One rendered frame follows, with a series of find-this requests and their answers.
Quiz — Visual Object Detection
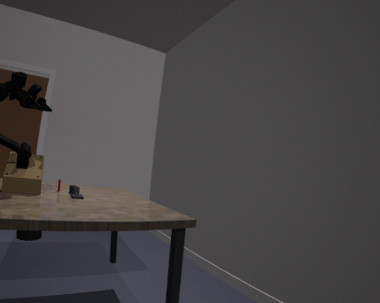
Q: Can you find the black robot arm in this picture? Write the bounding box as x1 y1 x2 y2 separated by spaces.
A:
0 72 42 169

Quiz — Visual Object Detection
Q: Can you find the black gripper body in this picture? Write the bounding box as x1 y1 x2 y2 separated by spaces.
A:
18 90 46 108

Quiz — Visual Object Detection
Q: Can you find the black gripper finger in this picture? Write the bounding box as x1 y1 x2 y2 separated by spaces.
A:
41 99 52 112
26 96 44 110

